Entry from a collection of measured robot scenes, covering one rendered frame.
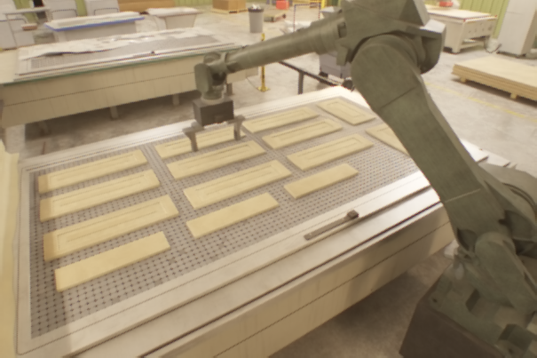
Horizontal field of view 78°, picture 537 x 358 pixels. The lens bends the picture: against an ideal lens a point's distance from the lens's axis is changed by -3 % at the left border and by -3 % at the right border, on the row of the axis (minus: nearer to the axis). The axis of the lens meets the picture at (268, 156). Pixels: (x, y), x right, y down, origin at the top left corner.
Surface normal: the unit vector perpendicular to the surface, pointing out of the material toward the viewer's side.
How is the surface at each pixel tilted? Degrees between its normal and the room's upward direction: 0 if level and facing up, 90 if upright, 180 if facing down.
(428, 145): 90
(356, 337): 0
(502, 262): 90
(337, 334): 0
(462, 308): 90
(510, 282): 90
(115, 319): 0
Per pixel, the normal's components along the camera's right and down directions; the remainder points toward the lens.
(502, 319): 0.00, -0.86
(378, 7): -0.48, 0.45
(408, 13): 0.12, 0.64
